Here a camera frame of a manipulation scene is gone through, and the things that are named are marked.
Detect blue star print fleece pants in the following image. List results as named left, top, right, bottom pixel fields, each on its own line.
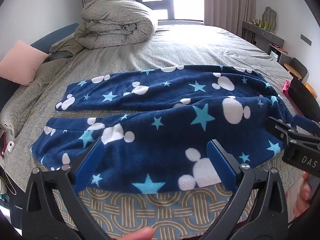
left=30, top=64, right=300, bottom=195

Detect bed with patterned sheet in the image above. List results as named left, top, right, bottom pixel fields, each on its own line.
left=0, top=25, right=309, bottom=240

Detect wavy edged table mirror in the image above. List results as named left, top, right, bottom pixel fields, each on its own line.
left=261, top=6, right=278, bottom=33

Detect pink cloth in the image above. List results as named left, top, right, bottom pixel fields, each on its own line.
left=282, top=79, right=292, bottom=97

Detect person's left hand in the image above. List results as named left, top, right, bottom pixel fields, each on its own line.
left=117, top=227, right=155, bottom=240

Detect pink pillow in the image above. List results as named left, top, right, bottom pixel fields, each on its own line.
left=0, top=41, right=49, bottom=85

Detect grey pillow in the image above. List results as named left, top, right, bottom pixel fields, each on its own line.
left=46, top=51, right=74, bottom=62

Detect black wall panel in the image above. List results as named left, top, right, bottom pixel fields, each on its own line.
left=300, top=34, right=313, bottom=46

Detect person's right hand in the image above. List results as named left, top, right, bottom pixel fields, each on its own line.
left=293, top=172, right=312, bottom=217

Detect folded grey patterned duvet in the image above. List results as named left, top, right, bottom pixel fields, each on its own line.
left=50, top=0, right=158, bottom=55

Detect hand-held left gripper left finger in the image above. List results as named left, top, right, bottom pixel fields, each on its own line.
left=22, top=139, right=118, bottom=240

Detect wooden chair with black back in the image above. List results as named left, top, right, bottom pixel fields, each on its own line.
left=284, top=57, right=308, bottom=83

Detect blue headboard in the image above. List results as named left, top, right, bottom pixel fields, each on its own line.
left=0, top=23, right=80, bottom=110

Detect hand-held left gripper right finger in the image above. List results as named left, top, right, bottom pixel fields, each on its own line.
left=200, top=139, right=297, bottom=240

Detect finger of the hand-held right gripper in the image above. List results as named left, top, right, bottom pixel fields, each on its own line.
left=292, top=114, right=320, bottom=133
left=265, top=116, right=304, bottom=143

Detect grey dressing table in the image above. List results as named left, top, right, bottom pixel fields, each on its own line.
left=241, top=21, right=290, bottom=55

